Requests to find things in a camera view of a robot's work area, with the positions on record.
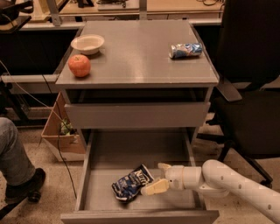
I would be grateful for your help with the red apple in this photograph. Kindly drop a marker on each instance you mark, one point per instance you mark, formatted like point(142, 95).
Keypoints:
point(79, 65)

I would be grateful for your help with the black office chair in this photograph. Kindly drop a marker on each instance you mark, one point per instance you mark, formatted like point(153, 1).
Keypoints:
point(247, 58)

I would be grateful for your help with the grey drawer cabinet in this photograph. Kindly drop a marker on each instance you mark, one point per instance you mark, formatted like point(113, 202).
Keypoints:
point(134, 66)

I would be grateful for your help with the blue chip bag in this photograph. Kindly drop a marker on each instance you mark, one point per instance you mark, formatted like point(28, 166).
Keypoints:
point(129, 186)

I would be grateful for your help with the white bowl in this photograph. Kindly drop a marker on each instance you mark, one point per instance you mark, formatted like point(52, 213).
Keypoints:
point(88, 44)

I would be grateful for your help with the background wooden desk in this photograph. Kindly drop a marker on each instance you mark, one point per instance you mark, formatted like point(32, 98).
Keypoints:
point(50, 14)

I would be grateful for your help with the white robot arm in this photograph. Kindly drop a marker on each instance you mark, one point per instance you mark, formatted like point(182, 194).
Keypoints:
point(215, 179)

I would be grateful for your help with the open middle drawer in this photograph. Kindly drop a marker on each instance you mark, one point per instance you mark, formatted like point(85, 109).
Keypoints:
point(112, 155)

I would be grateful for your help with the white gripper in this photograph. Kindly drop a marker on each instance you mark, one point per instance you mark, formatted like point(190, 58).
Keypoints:
point(174, 176)

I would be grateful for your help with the black shoe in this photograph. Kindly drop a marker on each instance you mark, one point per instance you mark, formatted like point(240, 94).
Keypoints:
point(16, 193)

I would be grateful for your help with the green item in box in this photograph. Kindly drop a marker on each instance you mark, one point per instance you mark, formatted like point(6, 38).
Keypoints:
point(66, 128)

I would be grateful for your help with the closed top drawer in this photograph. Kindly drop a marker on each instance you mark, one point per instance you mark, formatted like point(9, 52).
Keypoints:
point(137, 115)

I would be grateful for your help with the cardboard box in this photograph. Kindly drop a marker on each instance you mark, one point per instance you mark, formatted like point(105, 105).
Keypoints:
point(68, 148)

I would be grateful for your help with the person leg in jeans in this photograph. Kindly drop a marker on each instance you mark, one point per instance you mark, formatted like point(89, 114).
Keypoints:
point(15, 166)

